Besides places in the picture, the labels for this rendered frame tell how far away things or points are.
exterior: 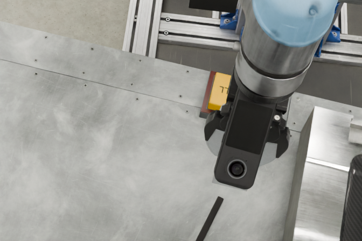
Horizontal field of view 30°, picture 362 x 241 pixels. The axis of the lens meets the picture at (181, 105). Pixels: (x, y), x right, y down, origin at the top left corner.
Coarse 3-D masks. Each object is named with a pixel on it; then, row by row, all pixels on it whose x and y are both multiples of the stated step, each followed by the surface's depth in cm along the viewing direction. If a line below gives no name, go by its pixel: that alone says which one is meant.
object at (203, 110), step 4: (212, 72) 111; (216, 72) 111; (212, 76) 110; (208, 80) 110; (212, 80) 110; (208, 84) 109; (208, 88) 109; (208, 92) 109; (208, 96) 108; (204, 100) 108; (204, 104) 108; (204, 108) 107; (208, 112) 107
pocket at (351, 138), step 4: (352, 120) 102; (356, 120) 102; (352, 124) 102; (356, 124) 102; (360, 124) 102; (352, 128) 103; (356, 128) 103; (360, 128) 102; (352, 132) 102; (356, 132) 103; (360, 132) 103; (352, 136) 102; (356, 136) 102; (360, 136) 102; (352, 140) 102; (356, 140) 102; (360, 140) 102
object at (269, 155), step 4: (268, 144) 82; (272, 144) 82; (276, 144) 82; (264, 148) 84; (268, 148) 83; (272, 148) 83; (276, 148) 83; (264, 152) 85; (268, 152) 84; (272, 152) 84; (264, 156) 86; (268, 156) 85; (272, 156) 85; (264, 160) 87; (268, 160) 86; (272, 160) 86; (260, 164) 88; (264, 164) 88
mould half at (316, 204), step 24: (312, 120) 100; (336, 120) 100; (312, 144) 98; (336, 144) 98; (360, 144) 99; (312, 168) 97; (336, 168) 97; (312, 192) 95; (336, 192) 95; (288, 216) 100; (312, 216) 94; (336, 216) 94; (288, 240) 95; (312, 240) 92; (336, 240) 92
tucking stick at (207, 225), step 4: (216, 200) 102; (220, 200) 102; (216, 204) 102; (220, 204) 102; (212, 208) 101; (216, 208) 102; (212, 212) 101; (216, 212) 101; (208, 216) 101; (212, 216) 101; (208, 220) 101; (212, 220) 101; (204, 224) 100; (208, 224) 100; (204, 228) 100; (208, 228) 100; (200, 232) 100; (204, 232) 100; (200, 236) 99; (204, 236) 99; (196, 240) 99; (200, 240) 99
